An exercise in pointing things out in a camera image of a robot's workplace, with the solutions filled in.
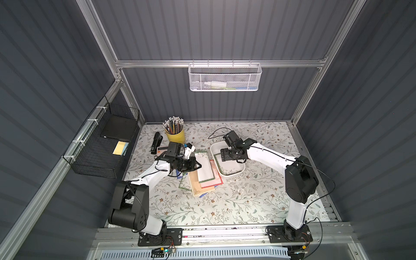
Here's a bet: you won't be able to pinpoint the blue floral stationery paper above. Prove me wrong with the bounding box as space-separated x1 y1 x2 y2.
176 170 183 179

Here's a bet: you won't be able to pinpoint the white plastic storage box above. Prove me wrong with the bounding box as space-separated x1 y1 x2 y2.
210 141 245 178

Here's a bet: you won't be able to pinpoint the green floral paper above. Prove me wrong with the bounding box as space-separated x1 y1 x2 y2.
195 151 215 183
214 153 245 176
179 174 192 192

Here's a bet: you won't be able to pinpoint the beige stationery paper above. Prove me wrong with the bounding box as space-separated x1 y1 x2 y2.
187 171 215 197

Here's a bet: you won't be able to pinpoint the pink red-edged stationery paper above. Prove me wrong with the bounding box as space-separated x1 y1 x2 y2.
200 160 223 188

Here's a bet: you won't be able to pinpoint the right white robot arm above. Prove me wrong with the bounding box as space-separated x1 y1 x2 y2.
221 133 319 231

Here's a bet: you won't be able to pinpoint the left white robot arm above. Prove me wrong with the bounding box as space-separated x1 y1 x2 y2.
108 142 202 236

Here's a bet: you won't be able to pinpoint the floral table mat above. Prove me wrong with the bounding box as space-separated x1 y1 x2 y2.
118 121 340 227

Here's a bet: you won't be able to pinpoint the yellow pencil cup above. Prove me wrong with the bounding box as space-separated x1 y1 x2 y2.
165 130 185 144

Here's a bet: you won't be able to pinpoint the pink calculator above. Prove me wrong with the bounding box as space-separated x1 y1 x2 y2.
156 146 169 156

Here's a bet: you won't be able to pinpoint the black stapler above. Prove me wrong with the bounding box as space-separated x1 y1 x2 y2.
151 132 163 155

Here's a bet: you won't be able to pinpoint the coloured pencils bunch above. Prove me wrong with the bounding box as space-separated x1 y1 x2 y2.
162 117 184 135

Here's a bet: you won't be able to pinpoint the yellow sticky notes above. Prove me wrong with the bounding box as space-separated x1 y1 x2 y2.
113 141 129 156

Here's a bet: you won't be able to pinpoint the black notebook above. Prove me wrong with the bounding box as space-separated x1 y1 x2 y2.
100 115 137 142

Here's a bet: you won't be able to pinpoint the white glue bottle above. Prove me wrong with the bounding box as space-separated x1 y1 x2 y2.
204 81 227 89

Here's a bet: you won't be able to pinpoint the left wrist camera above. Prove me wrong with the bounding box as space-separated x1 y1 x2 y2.
184 144 195 160

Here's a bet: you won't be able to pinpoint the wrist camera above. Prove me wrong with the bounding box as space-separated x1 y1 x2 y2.
184 144 195 160
223 131 243 148

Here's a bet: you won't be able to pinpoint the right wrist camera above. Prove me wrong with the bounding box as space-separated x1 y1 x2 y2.
223 131 243 148

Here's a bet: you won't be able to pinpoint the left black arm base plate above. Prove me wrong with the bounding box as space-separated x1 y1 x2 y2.
138 228 183 247

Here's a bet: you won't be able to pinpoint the white wire mesh basket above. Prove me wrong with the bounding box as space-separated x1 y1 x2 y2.
188 62 262 92

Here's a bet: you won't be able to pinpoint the black wire wall basket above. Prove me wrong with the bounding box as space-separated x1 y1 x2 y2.
63 99 140 179

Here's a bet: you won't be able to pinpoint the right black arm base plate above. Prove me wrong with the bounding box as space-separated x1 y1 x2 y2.
265 225 313 244

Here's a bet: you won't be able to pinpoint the white ribbed cable duct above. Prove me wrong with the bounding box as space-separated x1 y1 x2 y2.
98 246 291 260

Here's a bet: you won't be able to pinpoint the aluminium front rail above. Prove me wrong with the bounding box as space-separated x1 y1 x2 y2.
91 221 359 250

